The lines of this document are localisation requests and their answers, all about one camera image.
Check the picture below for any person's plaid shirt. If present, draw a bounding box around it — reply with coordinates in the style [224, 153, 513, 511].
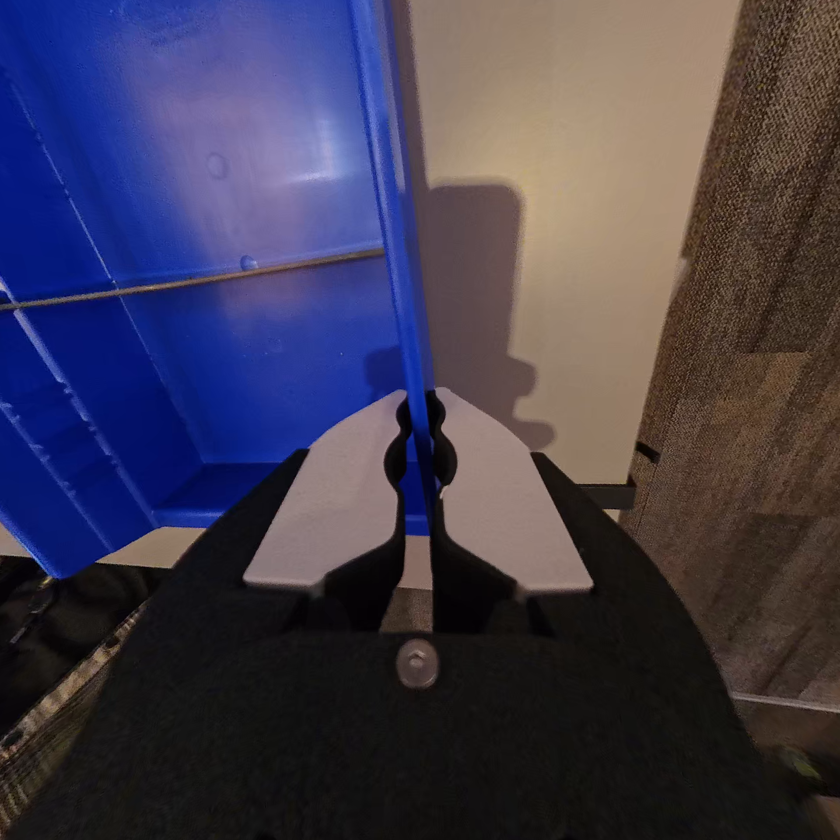
[0, 594, 148, 824]

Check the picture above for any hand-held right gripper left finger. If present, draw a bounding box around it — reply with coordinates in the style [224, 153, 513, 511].
[241, 388, 413, 595]

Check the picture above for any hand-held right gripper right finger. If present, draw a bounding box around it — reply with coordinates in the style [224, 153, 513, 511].
[427, 386, 596, 603]

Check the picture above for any blue plastic bin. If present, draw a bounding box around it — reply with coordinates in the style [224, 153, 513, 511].
[0, 0, 439, 580]

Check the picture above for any person's black garment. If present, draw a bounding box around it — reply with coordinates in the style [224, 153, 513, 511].
[0, 558, 153, 719]

